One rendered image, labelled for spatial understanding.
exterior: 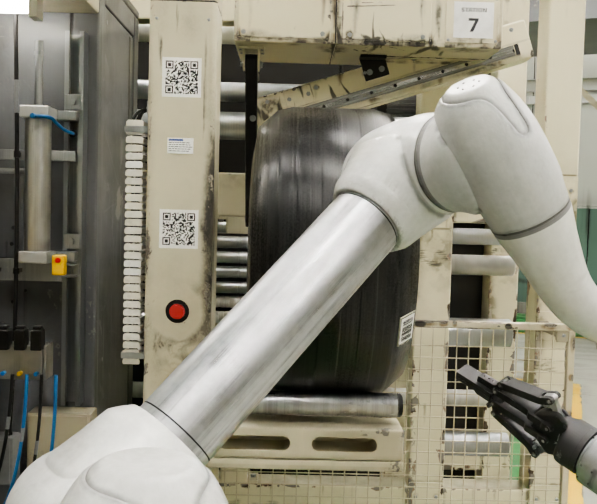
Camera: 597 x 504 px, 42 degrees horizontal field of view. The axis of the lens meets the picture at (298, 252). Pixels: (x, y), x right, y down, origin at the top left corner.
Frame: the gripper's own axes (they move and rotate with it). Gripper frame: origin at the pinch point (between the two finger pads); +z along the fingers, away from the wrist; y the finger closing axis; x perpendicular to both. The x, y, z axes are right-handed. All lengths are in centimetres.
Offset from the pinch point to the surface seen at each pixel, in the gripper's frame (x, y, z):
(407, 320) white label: -0.3, -3.5, 15.6
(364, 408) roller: -5.8, 16.2, 18.5
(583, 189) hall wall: 788, 379, 348
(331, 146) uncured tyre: 1.6, -27.7, 38.3
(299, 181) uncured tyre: -7.3, -24.4, 36.8
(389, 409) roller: -2.3, 16.3, 15.4
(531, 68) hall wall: 807, 256, 466
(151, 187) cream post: -18, -15, 66
